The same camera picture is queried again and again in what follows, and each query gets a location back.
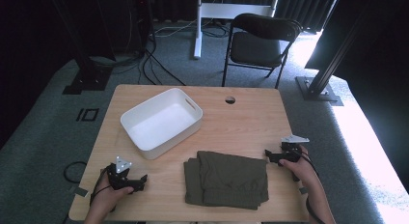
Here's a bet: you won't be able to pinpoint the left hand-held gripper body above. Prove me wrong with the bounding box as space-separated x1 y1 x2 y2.
106 155 145 193

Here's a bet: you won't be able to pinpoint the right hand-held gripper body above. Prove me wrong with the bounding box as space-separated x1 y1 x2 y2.
275 134 311 182

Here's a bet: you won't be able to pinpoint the olive green pants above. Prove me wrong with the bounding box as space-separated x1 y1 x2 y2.
182 150 270 210

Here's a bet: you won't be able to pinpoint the white plastic bin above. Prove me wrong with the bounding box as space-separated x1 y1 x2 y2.
120 87 204 161

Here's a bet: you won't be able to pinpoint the person's left hand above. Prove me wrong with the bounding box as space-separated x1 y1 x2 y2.
91 175 135 215

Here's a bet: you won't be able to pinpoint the person's right hand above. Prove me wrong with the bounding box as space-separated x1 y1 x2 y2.
278 145 318 190

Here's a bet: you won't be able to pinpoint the grey tape piece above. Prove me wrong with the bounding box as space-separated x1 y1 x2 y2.
73 186 89 198

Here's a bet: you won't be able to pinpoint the black metal stand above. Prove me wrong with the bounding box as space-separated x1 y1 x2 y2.
295 0 374 107
47 0 114 96

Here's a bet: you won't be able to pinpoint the black folding chair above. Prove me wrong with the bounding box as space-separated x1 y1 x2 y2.
221 13 304 90

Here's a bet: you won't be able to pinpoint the black cable loop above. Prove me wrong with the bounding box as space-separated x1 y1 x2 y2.
63 160 88 184

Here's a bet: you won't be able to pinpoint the black floor cables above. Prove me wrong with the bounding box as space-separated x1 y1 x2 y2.
90 20 188 87

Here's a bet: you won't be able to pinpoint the white metal desk frame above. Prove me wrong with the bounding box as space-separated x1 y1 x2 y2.
193 0 281 60

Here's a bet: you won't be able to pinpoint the white floor cable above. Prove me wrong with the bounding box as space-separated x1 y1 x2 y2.
153 18 198 39

